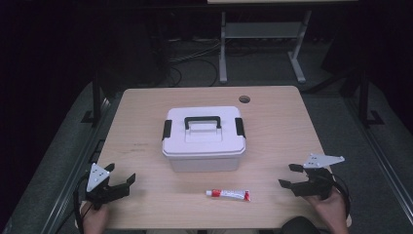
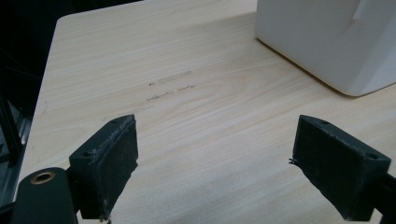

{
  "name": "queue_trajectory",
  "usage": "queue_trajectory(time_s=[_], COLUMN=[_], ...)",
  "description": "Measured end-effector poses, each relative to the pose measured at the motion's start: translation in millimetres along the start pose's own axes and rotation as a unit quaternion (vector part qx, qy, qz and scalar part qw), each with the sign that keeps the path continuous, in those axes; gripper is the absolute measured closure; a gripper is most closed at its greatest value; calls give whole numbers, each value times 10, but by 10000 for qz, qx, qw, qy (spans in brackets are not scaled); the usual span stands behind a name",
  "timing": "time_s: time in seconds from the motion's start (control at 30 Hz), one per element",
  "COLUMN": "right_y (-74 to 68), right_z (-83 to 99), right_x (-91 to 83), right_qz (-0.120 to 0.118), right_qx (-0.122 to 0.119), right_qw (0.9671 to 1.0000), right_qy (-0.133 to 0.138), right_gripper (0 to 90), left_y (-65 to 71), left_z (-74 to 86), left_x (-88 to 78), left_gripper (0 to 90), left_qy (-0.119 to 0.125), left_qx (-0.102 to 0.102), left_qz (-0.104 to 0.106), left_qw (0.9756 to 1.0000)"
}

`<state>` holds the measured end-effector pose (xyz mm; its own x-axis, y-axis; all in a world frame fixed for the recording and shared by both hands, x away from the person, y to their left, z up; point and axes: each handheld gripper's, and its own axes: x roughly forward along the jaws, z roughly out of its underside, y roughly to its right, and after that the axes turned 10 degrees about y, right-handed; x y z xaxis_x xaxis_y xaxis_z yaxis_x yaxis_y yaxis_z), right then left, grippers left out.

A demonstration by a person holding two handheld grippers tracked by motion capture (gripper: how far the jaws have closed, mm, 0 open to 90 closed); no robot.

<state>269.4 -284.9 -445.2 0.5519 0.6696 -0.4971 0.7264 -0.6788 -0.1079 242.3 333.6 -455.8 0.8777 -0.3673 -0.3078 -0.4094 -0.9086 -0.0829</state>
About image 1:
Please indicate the white plastic storage box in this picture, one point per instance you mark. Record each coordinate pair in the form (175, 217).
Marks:
(204, 164)

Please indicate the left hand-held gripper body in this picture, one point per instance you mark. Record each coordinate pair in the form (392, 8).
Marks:
(94, 177)

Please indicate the person's left hand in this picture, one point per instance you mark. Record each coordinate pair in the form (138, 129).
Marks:
(95, 219)

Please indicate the white and red tube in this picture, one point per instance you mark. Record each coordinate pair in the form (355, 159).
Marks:
(229, 194)

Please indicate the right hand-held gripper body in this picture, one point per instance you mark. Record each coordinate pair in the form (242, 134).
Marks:
(319, 183)

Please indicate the black metal stand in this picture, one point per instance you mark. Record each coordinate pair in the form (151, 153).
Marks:
(96, 97)
(365, 100)

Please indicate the white metal desk frame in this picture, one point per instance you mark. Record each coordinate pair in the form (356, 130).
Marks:
(263, 31)

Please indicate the black rounded object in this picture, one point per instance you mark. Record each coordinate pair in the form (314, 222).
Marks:
(299, 226)

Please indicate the person's right hand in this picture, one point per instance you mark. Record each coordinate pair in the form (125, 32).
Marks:
(331, 211)

